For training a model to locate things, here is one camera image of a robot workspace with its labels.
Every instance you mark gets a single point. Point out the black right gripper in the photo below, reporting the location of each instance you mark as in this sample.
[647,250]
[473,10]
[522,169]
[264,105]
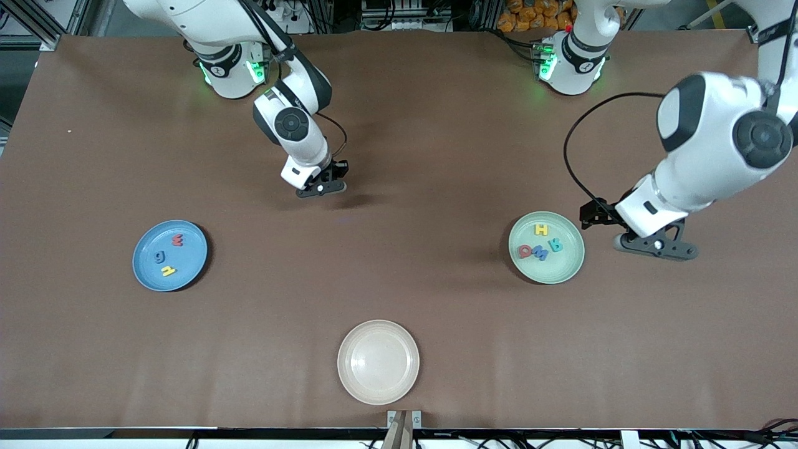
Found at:
[338,169]

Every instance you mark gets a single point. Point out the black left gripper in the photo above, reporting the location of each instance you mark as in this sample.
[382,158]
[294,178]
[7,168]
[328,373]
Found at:
[600,214]

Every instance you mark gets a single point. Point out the teal capital letter R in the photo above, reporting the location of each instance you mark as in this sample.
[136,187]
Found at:
[555,244]

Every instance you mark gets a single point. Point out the yellow capital letter H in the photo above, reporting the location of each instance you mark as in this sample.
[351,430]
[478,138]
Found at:
[541,229]

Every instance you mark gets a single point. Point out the blue capital letter W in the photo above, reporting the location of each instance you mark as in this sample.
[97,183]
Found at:
[540,254]

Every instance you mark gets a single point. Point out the red capital letter Q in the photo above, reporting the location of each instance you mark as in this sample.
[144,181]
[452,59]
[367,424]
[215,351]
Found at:
[521,252]

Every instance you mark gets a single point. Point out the red lowercase letter w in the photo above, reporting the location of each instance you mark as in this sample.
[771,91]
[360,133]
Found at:
[178,239]

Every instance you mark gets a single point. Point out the blue lowercase letter g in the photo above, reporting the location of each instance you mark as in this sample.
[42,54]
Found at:
[160,256]

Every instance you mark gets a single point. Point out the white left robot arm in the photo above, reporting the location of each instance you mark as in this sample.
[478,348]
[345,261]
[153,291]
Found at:
[704,156]

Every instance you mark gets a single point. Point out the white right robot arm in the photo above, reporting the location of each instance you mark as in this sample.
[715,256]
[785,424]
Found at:
[293,125]

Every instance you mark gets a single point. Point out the green round plate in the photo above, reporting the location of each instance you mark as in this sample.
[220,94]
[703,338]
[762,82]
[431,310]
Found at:
[561,268]

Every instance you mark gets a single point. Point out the white power strip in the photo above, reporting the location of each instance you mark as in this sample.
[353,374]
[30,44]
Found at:
[290,26]

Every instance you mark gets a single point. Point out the black electronics rack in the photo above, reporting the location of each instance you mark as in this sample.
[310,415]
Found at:
[386,9]

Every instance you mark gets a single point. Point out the blue round plate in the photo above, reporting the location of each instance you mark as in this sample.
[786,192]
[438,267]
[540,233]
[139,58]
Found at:
[181,268]

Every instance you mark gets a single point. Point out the beige round plate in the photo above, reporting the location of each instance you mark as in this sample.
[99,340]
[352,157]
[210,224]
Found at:
[378,362]

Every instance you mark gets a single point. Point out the bag of orange fruits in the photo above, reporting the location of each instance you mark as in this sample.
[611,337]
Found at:
[530,15]

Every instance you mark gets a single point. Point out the tan wooden strip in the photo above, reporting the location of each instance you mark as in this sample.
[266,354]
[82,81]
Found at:
[399,436]

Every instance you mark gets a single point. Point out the aluminium frame profile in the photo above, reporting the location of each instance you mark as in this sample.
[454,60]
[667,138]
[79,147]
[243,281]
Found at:
[50,40]
[754,36]

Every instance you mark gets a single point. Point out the metal table edge bracket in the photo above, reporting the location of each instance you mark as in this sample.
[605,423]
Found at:
[416,419]

